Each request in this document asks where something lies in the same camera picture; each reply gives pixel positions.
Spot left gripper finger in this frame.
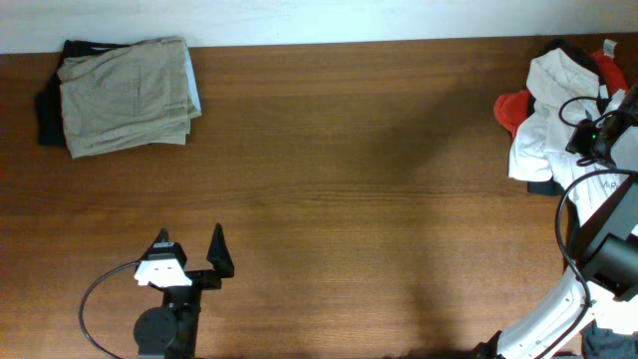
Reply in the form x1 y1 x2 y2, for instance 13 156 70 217
140 228 187 268
206 223 234 278

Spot folded khaki trousers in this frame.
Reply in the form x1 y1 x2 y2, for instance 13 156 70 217
57 37 193 159

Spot red garment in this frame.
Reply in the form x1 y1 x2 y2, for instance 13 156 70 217
493 50 629 138

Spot white robot print t-shirt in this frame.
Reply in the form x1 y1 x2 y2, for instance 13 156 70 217
507 48 630 225

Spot folded light blue garment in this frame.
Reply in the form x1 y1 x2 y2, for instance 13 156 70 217
184 46 201 119

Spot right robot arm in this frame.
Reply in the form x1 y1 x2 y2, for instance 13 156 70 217
470 88 637 358

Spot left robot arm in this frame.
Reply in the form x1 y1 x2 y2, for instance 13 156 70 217
134 223 234 359

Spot black garment in pile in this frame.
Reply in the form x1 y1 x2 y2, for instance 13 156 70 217
527 39 606 196

